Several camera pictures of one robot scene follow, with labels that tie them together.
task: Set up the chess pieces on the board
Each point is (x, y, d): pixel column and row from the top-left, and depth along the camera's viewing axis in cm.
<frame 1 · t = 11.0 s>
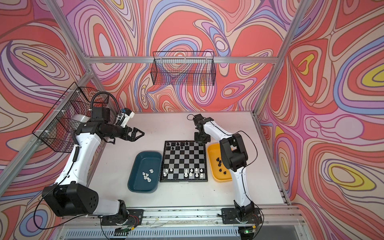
left hand: (137, 130, 78), fingers open
right hand: (201, 144, 99), fingers closed
black white chess board: (183, 161, 93), point 2 cm above the table
teal plastic tray: (146, 172, 88), point 2 cm above the table
yellow plastic tray: (220, 171, 90), on the table

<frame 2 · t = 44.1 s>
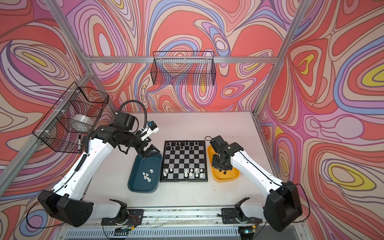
left hand: (154, 144, 73), fingers open
right hand: (220, 169, 81), fingers closed
the named things where they were.

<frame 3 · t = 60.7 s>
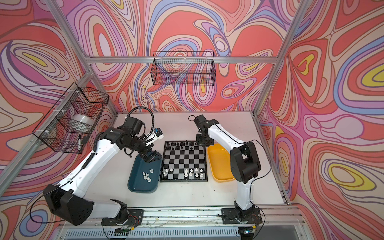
left hand: (156, 149, 76), fingers open
right hand: (204, 146, 91), fingers closed
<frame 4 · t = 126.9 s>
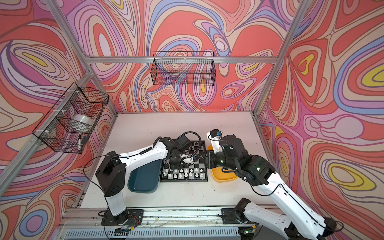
left hand: (181, 163, 85), fingers open
right hand: (201, 159, 64), fingers closed
